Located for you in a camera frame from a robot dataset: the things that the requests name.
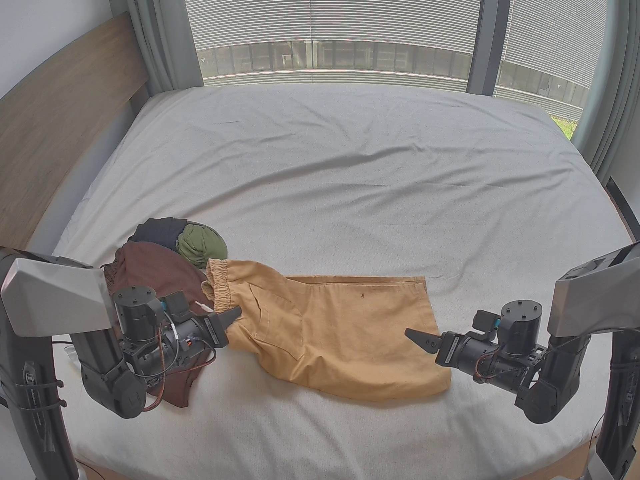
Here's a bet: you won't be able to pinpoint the tan shorts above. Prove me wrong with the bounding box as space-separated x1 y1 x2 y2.
197 258 453 403

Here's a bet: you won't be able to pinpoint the grey-green curtain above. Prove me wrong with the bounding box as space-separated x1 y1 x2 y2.
105 0 206 95
570 0 640 181

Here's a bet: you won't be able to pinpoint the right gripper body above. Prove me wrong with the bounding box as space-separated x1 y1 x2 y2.
435 331 484 373

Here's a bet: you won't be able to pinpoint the bed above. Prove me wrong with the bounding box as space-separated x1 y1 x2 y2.
0 10 640 480

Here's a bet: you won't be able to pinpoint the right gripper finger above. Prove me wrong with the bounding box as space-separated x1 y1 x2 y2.
404 327 444 355

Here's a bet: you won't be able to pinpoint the black garment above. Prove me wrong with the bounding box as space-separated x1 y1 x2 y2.
127 217 189 257

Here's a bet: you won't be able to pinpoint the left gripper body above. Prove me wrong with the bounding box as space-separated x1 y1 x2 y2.
174 313 231 367

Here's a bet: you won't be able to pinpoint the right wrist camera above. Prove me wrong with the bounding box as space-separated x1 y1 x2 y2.
472 309 502 335

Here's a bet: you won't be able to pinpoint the window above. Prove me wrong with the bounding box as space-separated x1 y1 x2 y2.
177 0 611 139

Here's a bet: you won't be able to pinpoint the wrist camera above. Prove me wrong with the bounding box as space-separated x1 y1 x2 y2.
472 309 502 335
162 292 194 322

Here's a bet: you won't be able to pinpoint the green garment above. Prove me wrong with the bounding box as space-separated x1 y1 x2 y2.
177 222 229 272

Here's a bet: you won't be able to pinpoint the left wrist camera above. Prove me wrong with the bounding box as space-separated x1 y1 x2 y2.
162 292 194 322

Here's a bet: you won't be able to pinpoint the brown garment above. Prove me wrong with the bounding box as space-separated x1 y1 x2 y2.
100 242 217 409

